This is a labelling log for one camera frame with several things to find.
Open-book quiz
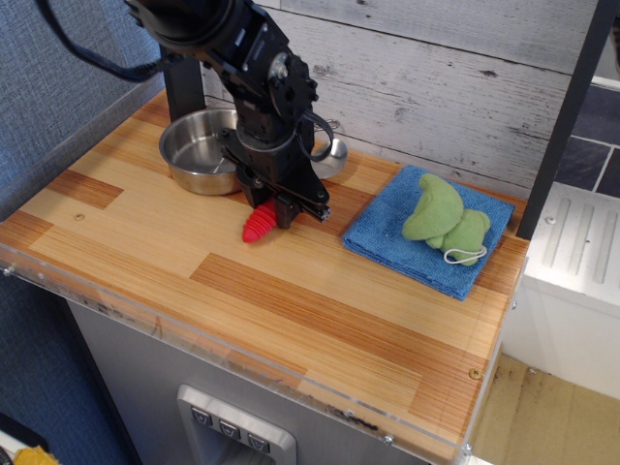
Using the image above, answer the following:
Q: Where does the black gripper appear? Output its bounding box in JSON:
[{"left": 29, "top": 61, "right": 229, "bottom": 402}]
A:
[{"left": 217, "top": 128, "right": 330, "bottom": 230}]

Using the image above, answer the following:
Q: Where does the red handled metal spoon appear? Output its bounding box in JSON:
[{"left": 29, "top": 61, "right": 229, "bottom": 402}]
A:
[{"left": 242, "top": 139, "right": 349, "bottom": 243}]

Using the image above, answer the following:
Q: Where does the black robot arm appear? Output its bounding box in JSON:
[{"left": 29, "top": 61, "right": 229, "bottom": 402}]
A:
[{"left": 129, "top": 1, "right": 333, "bottom": 229}]

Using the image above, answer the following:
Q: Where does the stainless steel saucepan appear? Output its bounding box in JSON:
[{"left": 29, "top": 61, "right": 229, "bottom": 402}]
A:
[{"left": 159, "top": 108, "right": 335, "bottom": 196}]

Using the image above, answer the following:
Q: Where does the blue folded cloth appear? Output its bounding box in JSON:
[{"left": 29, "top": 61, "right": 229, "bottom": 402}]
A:
[{"left": 343, "top": 166, "right": 514, "bottom": 300}]

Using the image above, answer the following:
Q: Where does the clear acrylic table edge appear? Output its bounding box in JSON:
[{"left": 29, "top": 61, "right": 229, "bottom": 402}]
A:
[{"left": 1, "top": 246, "right": 478, "bottom": 464}]

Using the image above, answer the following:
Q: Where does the green plush toy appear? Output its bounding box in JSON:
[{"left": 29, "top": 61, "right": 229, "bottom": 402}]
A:
[{"left": 401, "top": 173, "right": 491, "bottom": 266}]

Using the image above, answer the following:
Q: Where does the silver dispenser button panel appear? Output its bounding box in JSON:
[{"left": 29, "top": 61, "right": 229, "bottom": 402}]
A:
[{"left": 176, "top": 385, "right": 297, "bottom": 464}]

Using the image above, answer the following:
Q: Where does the white grooved drainboard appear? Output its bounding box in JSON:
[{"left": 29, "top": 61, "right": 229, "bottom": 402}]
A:
[{"left": 525, "top": 182, "right": 619, "bottom": 306}]

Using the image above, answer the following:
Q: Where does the yellow object at corner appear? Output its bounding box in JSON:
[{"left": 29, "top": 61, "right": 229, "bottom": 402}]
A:
[{"left": 14, "top": 448, "right": 60, "bottom": 465}]

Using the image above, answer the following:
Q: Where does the dark left upright post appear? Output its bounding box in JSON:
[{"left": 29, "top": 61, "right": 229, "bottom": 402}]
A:
[{"left": 163, "top": 57, "right": 205, "bottom": 122}]

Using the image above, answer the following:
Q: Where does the dark upright post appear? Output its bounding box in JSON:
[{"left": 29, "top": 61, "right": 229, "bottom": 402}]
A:
[
  {"left": 516, "top": 0, "right": 619, "bottom": 240},
  {"left": 163, "top": 57, "right": 205, "bottom": 122}
]

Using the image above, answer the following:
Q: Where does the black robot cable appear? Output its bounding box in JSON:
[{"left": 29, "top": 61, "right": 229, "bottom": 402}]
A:
[{"left": 36, "top": 0, "right": 169, "bottom": 82}]

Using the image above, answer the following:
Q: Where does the dark right upright post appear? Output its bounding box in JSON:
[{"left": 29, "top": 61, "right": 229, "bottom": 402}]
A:
[{"left": 516, "top": 0, "right": 619, "bottom": 240}]

